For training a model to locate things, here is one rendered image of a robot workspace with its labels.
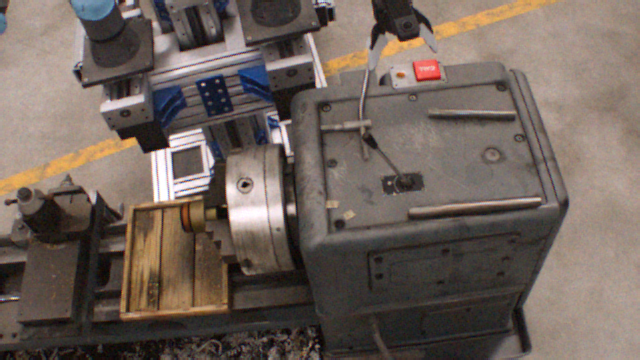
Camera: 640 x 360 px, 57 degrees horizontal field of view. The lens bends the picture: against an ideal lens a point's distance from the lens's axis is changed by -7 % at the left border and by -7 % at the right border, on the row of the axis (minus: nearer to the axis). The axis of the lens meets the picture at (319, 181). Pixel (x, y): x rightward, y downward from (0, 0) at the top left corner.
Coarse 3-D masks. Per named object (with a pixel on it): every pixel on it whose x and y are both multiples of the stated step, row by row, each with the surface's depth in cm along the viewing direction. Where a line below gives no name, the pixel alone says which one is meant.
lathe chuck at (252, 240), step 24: (264, 144) 152; (240, 168) 144; (264, 168) 143; (240, 192) 141; (264, 192) 140; (240, 216) 140; (264, 216) 140; (240, 240) 141; (264, 240) 141; (264, 264) 146
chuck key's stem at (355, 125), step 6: (360, 120) 143; (366, 120) 142; (324, 126) 143; (330, 126) 143; (336, 126) 143; (342, 126) 143; (348, 126) 142; (354, 126) 142; (360, 126) 142; (366, 126) 142; (324, 132) 143; (330, 132) 144
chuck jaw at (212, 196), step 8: (232, 152) 152; (240, 152) 151; (216, 160) 152; (224, 160) 151; (216, 168) 150; (224, 168) 150; (216, 176) 150; (224, 176) 150; (208, 184) 151; (216, 184) 151; (224, 184) 151; (208, 192) 154; (216, 192) 152; (224, 192) 152; (208, 200) 153; (216, 200) 153; (224, 200) 153
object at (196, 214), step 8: (192, 200) 156; (200, 200) 155; (184, 208) 154; (192, 208) 153; (200, 208) 153; (208, 208) 154; (216, 208) 154; (184, 216) 153; (192, 216) 152; (200, 216) 152; (208, 216) 153; (216, 216) 153; (184, 224) 153; (192, 224) 152; (200, 224) 152; (200, 232) 155
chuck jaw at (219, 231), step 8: (208, 224) 152; (216, 224) 152; (224, 224) 152; (208, 232) 151; (216, 232) 150; (224, 232) 150; (216, 240) 149; (224, 240) 149; (232, 240) 148; (224, 248) 147; (232, 248) 147; (224, 256) 146; (232, 256) 147; (240, 264) 147; (248, 264) 147
